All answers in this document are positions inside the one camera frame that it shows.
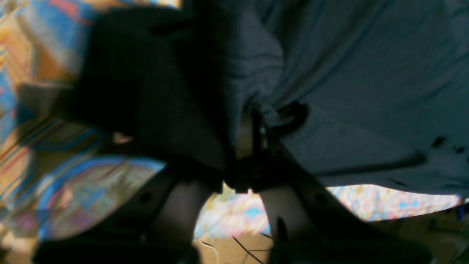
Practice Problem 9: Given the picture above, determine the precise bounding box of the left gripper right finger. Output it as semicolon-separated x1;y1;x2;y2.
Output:
250;110;433;264

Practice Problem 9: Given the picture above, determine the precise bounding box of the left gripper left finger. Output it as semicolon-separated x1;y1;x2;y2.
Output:
33;147;236;264

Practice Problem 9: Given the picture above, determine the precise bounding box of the black t-shirt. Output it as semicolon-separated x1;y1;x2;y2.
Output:
69;0;468;196

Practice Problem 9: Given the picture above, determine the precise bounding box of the patterned tablecloth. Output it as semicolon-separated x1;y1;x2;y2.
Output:
0;0;466;264

